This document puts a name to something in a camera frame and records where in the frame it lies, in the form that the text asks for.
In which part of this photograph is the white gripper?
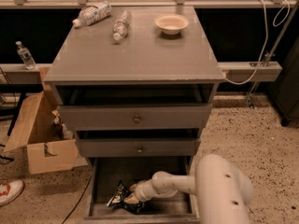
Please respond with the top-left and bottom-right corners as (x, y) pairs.
(124, 180), (157, 204)

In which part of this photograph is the blue chip bag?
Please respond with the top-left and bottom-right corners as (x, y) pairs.
(107, 180), (144, 214)

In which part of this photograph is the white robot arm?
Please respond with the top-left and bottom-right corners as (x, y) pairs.
(124, 154), (254, 224)

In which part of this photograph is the grey bottom drawer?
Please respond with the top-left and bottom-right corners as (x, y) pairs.
(76, 156), (200, 224)

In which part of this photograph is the grey drawer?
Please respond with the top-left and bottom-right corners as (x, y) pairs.
(58, 105), (212, 131)
(76, 156), (200, 224)
(76, 138), (200, 158)

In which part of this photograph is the grey middle drawer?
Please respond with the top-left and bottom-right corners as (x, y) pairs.
(76, 138), (200, 158)

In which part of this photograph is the grey top drawer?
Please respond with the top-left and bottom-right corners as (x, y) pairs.
(58, 105), (212, 131)

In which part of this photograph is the grey drawer cabinet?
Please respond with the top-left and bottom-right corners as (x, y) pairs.
(43, 6), (225, 224)

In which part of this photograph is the open cardboard box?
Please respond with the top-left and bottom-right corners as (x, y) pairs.
(4, 67), (86, 174)

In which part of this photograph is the white red sneaker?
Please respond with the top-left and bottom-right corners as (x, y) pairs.
(0, 180), (24, 206)

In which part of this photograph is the metal tripod stand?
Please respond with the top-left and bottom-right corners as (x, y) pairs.
(244, 0), (299, 109)

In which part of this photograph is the clear water bottle lying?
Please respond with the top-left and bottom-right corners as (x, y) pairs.
(113, 10), (132, 41)

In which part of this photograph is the standing water bottle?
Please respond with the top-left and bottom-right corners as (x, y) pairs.
(16, 41), (36, 70)

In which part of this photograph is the white bowl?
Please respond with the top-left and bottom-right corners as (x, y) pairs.
(155, 14), (189, 35)

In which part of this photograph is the dark cabinet at right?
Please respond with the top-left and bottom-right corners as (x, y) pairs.
(269, 37), (299, 127)

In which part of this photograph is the white labelled bottle lying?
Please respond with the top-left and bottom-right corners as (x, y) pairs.
(73, 1), (112, 28)

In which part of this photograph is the black floor cable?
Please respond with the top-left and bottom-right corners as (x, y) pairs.
(61, 175), (93, 224)

